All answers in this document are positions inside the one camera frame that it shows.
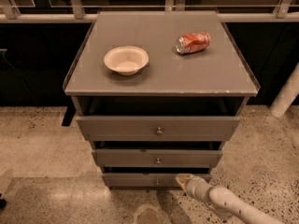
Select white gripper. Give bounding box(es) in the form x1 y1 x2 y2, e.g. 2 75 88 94
176 174 209 200

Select grey bottom drawer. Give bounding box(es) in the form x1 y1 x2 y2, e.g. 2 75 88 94
102 172 213 189

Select grey drawer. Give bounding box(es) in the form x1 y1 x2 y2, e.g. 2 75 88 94
92 149 222 168
77 116 240 142
102 172 213 189

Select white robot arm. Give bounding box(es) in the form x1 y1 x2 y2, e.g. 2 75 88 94
176 174 284 224

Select grey middle drawer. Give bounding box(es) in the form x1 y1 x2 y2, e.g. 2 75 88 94
92 149 222 168

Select grey drawer cabinet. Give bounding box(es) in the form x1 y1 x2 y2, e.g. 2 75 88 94
64 11 260 179

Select grey top drawer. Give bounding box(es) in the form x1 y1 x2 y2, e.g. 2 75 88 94
77 116 240 142

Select white diagonal pole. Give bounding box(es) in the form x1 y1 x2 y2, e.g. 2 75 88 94
269 63 299 118

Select crushed orange soda can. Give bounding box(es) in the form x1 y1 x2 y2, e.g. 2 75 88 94
176 32 210 55

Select metal window railing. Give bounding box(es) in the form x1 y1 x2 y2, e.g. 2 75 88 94
0 0 299 23

